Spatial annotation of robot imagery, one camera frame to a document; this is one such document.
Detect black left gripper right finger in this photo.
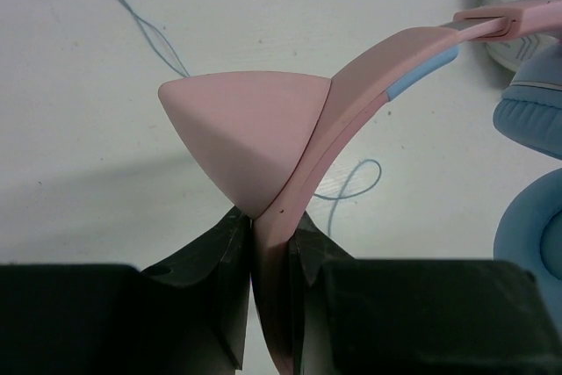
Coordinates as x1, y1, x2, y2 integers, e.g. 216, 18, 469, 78
288, 216, 551, 374

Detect light blue headphone cable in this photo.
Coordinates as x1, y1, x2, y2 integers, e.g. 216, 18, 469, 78
313, 158, 382, 235

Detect pink blue cat-ear headphones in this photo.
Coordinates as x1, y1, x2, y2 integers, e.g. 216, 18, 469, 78
156, 0, 562, 297

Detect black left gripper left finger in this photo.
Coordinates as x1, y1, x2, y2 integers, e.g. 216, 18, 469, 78
1, 209, 251, 374

